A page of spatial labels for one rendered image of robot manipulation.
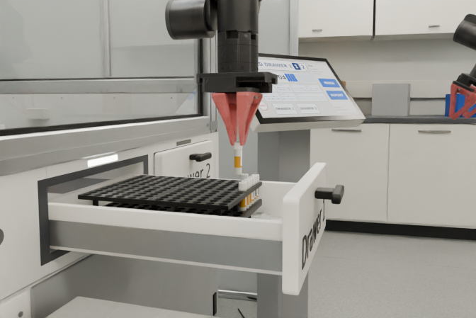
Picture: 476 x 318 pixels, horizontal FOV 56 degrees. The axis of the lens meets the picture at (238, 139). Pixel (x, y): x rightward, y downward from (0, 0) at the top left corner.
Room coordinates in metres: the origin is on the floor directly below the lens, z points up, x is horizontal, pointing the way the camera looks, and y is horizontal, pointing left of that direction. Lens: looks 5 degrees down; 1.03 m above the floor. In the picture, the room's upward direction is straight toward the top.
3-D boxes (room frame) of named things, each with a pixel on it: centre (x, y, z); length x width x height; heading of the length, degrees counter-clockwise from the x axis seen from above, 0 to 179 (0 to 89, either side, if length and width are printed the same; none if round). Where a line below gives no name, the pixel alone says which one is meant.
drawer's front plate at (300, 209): (0.61, -0.10, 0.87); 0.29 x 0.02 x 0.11; 163
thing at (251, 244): (0.67, 0.10, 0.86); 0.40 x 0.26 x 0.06; 73
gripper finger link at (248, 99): (0.63, 0.01, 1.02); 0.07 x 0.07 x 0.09; 73
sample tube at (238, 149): (0.63, 0.00, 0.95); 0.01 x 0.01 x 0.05
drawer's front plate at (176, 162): (1.00, 0.11, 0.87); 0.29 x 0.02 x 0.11; 163
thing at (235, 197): (0.64, 0.00, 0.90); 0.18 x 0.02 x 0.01; 163
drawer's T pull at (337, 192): (0.60, -0.12, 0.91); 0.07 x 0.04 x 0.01; 163
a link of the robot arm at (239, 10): (0.63, 0.01, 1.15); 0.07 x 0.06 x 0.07; 73
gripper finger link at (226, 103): (0.63, -0.01, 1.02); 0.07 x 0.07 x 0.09; 73
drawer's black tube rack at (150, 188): (0.67, 0.09, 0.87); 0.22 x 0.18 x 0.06; 73
